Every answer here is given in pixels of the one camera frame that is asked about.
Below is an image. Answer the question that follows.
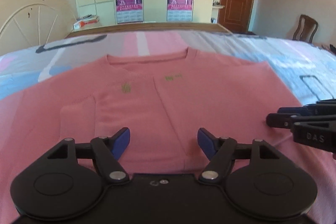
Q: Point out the brown wooden chair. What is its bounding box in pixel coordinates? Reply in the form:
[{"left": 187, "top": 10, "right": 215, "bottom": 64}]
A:
[{"left": 292, "top": 14, "right": 319, "bottom": 44}]

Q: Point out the wooden bed footboard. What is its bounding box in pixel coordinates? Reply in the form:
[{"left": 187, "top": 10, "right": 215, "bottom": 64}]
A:
[{"left": 67, "top": 22, "right": 232, "bottom": 38}]

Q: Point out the white orange box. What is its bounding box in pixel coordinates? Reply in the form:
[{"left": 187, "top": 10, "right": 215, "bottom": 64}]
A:
[{"left": 73, "top": 14, "right": 100, "bottom": 30}]

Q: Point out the cream arched headboard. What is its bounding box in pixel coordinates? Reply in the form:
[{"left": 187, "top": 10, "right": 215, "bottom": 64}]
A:
[{"left": 1, "top": 0, "right": 76, "bottom": 55}]

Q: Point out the pastel patterned bed sheet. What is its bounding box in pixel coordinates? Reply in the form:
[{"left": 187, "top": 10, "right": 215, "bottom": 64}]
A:
[{"left": 1, "top": 31, "right": 335, "bottom": 119}]

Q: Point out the pink knit sweater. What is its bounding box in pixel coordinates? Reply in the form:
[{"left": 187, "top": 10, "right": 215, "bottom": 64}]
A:
[{"left": 1, "top": 48, "right": 335, "bottom": 223}]

